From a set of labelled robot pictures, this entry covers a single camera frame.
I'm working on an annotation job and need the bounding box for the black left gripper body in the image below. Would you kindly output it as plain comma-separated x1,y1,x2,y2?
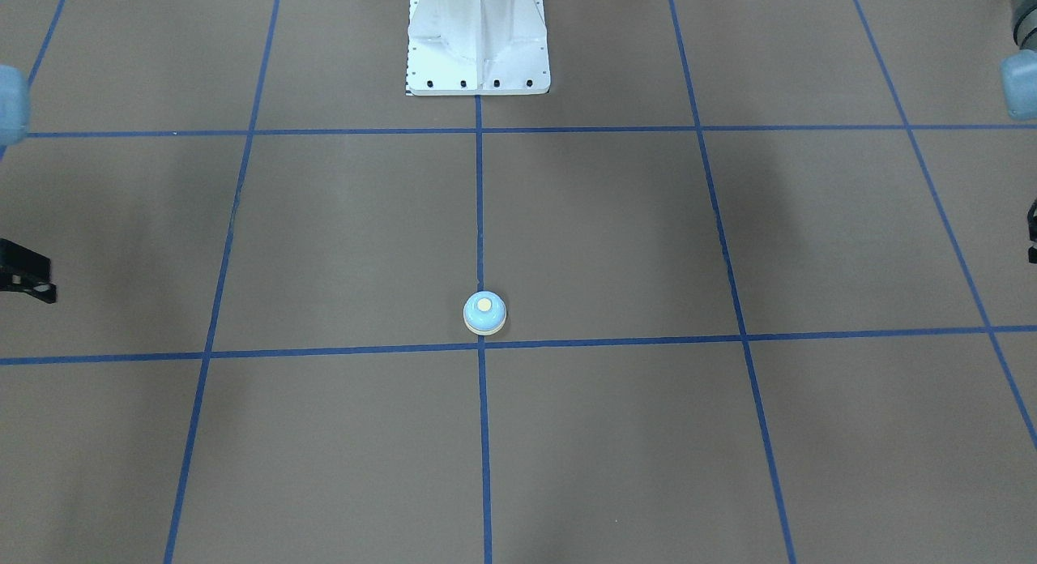
1026,201,1037,264

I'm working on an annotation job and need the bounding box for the blue bell with yellow button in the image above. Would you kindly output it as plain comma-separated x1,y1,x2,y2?
463,290,507,336

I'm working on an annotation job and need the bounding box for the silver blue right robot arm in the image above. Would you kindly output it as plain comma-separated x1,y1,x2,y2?
1,65,57,303

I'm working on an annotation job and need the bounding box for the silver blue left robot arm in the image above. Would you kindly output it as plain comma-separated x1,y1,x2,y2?
1000,0,1036,122

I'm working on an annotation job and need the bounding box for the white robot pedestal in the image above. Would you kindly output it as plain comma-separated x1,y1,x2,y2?
405,0,552,96

